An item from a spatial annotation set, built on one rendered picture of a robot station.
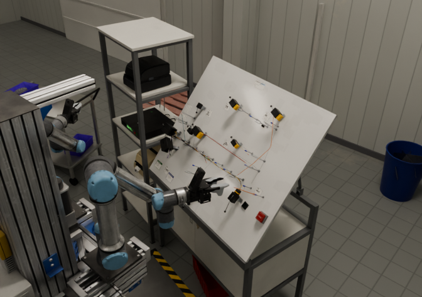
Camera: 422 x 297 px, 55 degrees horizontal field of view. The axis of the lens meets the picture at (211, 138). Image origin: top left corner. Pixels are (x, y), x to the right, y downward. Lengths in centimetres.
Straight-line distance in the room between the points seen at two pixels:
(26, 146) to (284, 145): 147
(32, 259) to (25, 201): 32
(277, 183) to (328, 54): 286
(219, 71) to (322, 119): 97
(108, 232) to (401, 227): 317
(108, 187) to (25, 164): 36
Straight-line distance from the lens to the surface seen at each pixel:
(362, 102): 512
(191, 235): 314
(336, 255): 394
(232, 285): 294
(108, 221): 184
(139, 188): 194
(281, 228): 290
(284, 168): 251
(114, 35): 316
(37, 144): 183
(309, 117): 252
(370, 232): 425
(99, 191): 170
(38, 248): 210
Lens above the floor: 279
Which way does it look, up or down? 32 degrees down
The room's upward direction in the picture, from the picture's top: straight up
